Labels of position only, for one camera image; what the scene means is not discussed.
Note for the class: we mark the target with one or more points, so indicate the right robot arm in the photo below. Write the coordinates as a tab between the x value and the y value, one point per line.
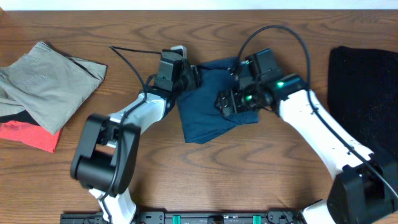
364	186

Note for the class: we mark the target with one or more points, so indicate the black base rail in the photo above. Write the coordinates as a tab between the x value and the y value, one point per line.
270	217

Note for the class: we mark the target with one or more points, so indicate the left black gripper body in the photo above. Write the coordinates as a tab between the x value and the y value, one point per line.
193	78

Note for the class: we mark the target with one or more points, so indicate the folded khaki shorts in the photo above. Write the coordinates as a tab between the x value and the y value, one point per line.
48	86

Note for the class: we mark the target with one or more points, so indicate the black knit garment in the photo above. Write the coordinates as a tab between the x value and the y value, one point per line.
362	95

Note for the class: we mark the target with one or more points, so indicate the navy blue shorts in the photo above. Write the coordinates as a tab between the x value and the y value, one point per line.
201	121

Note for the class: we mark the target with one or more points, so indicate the folded black garment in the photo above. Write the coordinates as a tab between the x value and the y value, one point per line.
23	117

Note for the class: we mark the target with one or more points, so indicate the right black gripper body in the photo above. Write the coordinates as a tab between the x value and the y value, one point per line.
224	103

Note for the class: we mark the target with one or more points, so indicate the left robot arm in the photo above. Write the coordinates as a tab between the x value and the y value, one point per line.
105	157

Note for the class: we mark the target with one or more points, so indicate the folded red garment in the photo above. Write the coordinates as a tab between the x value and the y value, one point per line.
31	135

